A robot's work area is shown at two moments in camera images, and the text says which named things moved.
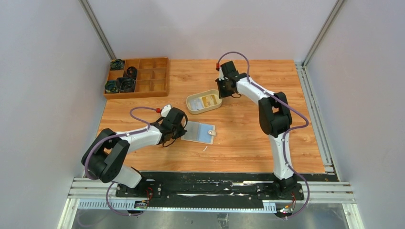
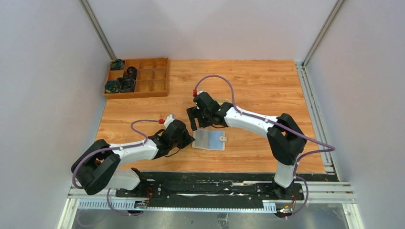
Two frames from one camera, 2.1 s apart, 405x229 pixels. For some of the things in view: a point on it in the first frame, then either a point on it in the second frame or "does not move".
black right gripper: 222,94 -> 194,112
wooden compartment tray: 153,78 does not move
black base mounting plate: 219,186 does not move
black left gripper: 181,132 -> 188,139
